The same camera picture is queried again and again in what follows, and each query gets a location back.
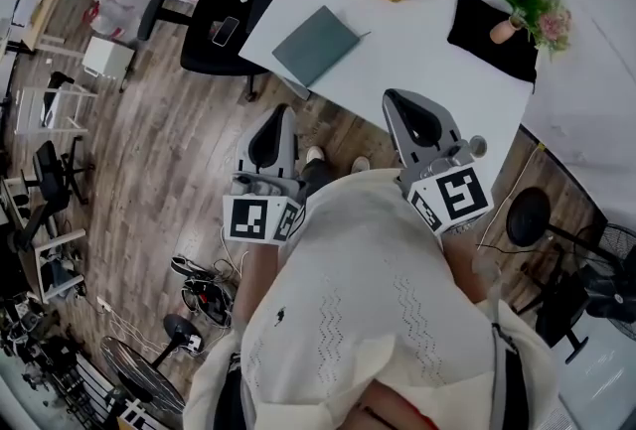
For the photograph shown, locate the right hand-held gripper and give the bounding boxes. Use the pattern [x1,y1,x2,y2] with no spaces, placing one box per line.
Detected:
[382,89,495,236]

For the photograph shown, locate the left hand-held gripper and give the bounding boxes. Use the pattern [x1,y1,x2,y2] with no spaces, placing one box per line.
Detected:
[222,104,305,246]

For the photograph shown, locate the person's left forearm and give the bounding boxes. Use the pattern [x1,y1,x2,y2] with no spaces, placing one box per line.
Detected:
[232,238,284,335]

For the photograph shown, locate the person's right forearm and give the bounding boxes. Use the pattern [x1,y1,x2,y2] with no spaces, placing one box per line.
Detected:
[440,228,503,305]

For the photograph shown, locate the person's black trousers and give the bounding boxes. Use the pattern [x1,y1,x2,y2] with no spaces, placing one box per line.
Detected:
[296,159,352,199]

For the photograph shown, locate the silver wristwatch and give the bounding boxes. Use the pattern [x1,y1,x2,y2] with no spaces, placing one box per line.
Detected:
[441,217,486,236]

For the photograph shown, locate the black cloth pouch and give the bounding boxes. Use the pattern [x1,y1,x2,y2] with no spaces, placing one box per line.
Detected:
[445,0,539,84]

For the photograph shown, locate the black mesh office chair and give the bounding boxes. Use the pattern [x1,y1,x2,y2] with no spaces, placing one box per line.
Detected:
[136,0,289,101]

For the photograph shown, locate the white smartphone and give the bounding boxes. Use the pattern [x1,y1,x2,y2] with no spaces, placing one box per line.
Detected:
[212,16,241,47]

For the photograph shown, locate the pink ceramic vase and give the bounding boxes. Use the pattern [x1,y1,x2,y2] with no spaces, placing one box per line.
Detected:
[489,15,526,46]

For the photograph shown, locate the artificial green plant pink flowers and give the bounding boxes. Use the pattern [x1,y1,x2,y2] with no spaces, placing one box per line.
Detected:
[489,0,573,65]

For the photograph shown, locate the person's cream knit sweater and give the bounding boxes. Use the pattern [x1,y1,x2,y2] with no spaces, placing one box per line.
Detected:
[182,167,565,430]

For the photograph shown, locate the white drawer cabinet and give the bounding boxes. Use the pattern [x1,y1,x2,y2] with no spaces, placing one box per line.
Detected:
[81,35,138,81]

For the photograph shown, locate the black swivel chair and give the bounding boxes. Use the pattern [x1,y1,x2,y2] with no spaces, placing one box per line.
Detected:
[32,134,95,230]

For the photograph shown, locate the white slatted chair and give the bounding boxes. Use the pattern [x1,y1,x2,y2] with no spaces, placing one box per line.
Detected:
[13,80,99,137]

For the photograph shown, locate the black pedestal fan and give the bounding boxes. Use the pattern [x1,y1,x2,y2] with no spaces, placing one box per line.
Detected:
[98,313,204,415]
[505,187,636,364]

